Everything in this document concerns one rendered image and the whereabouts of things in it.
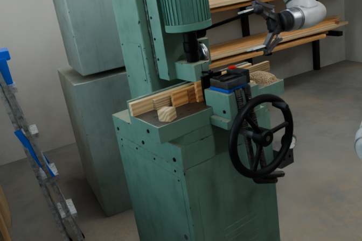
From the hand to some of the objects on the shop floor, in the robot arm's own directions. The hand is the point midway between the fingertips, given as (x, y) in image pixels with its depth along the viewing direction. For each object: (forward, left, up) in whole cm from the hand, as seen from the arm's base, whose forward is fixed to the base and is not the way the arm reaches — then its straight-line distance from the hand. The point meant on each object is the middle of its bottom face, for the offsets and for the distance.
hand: (246, 31), depth 138 cm
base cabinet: (+36, -3, -112) cm, 117 cm away
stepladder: (+119, 0, -108) cm, 160 cm away
